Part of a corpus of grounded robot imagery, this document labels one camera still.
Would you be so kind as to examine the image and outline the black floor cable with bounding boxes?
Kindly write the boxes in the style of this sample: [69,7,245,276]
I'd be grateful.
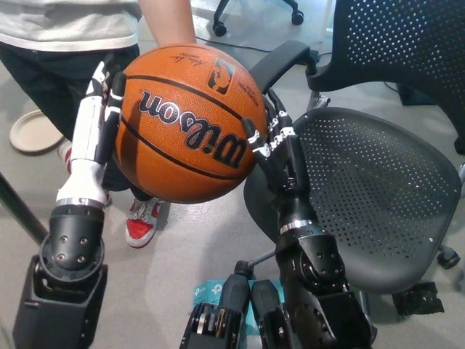
[195,34,269,52]

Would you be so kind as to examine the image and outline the teal TP-Link box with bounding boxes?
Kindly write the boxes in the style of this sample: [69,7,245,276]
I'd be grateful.
[192,278,284,349]

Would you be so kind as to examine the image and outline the black pole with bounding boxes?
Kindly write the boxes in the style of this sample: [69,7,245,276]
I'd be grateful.
[0,170,50,246]

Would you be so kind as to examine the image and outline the white table leg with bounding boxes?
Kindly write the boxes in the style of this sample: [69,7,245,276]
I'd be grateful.
[319,0,337,45]

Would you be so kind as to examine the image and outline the beige paper plate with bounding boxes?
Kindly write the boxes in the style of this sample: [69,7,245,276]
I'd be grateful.
[9,110,67,156]

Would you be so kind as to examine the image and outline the office chair wheeled base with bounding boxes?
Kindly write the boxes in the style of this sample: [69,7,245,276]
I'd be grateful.
[212,0,305,38]

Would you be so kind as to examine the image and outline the black floor box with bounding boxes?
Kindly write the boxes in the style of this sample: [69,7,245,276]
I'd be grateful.
[395,83,437,107]

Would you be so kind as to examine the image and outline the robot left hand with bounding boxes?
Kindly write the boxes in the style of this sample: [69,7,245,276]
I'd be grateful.
[55,53,127,210]

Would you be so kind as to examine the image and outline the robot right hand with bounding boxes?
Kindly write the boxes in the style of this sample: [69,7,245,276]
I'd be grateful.
[240,89,318,234]

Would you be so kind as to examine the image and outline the orange Wilson basketball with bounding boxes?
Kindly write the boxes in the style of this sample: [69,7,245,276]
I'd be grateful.
[112,43,270,205]

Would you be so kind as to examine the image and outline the black perforated office chair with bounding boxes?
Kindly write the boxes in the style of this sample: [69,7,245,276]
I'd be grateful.
[234,0,465,318]

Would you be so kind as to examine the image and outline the grey white shirt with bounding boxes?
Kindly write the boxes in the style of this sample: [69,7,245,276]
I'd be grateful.
[0,0,143,52]

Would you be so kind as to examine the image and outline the black fiducial tag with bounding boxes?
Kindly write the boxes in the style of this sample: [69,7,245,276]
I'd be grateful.
[393,281,445,316]

